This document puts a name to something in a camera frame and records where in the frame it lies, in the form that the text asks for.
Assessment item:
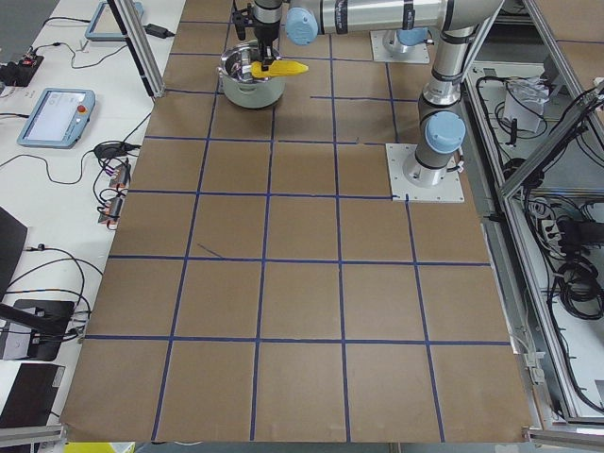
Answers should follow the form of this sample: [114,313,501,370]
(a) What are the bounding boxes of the far blue teach pendant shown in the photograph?
[84,1,124,42]

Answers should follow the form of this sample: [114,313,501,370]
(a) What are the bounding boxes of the crumpled white bag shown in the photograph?
[503,76,549,133]

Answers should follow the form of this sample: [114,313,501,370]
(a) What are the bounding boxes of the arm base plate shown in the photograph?
[385,143,464,203]
[370,27,429,64]

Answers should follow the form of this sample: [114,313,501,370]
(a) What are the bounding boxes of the near blue teach pendant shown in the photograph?
[17,88,96,149]

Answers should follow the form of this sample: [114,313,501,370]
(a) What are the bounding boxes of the aluminium frame rail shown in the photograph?
[464,1,603,431]

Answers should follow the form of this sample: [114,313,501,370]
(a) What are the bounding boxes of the brown paper table mat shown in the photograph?
[61,1,530,443]

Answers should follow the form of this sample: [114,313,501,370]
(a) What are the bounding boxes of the black power brick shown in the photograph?
[144,24,175,39]

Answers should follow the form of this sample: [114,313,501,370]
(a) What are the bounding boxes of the blue teach pendant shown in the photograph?
[17,88,96,149]
[84,1,124,42]

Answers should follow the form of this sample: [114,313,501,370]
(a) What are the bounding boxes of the yellow corn cob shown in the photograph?
[251,59,309,79]

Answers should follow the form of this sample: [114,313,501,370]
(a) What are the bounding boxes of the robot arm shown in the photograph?
[232,1,501,188]

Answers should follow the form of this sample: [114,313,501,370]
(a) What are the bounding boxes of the grey usb hub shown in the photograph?
[97,195,125,228]
[109,161,131,190]

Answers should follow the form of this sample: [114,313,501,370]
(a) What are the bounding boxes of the black monitor stand base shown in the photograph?
[1,299,75,361]

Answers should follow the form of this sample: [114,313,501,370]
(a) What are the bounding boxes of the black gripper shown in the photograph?
[254,21,279,71]

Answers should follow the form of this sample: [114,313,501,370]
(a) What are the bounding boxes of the aluminium frame post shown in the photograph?
[108,0,165,98]

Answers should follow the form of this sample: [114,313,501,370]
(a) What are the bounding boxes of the black electronics board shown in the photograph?
[1,55,43,87]

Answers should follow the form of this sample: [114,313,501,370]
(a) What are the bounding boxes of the pale green cooking pot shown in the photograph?
[218,40,285,109]

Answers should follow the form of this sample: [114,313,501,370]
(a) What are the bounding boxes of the coiled black cables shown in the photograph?
[523,188,604,322]

